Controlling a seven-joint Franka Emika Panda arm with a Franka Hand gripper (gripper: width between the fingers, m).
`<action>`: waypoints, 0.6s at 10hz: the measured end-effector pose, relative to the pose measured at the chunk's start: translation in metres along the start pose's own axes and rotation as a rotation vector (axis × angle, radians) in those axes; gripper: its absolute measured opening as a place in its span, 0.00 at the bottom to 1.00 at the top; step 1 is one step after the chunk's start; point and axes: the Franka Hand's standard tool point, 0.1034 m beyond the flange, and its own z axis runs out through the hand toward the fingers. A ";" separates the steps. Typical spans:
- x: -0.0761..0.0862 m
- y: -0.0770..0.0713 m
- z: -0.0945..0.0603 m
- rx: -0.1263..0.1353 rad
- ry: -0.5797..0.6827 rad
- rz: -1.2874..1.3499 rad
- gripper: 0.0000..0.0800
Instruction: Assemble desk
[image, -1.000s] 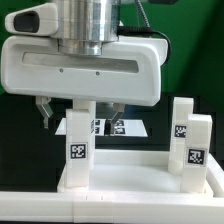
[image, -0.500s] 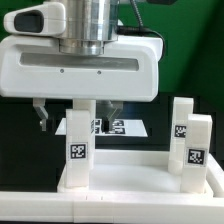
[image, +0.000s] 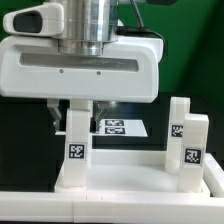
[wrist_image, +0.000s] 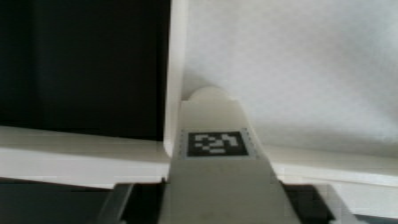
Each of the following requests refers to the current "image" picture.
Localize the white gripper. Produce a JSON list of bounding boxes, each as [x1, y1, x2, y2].
[[0, 36, 163, 133]]

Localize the white desk top tray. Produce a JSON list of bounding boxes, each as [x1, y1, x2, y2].
[[54, 148, 212, 194]]

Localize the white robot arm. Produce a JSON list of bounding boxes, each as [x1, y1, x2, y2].
[[0, 0, 166, 132]]

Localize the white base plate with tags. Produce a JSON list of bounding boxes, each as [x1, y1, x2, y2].
[[55, 118, 148, 137]]

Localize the white front fence rail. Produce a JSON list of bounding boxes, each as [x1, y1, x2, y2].
[[0, 192, 224, 224]]

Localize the white side fence rail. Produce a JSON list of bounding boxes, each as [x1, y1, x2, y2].
[[204, 153, 224, 198]]

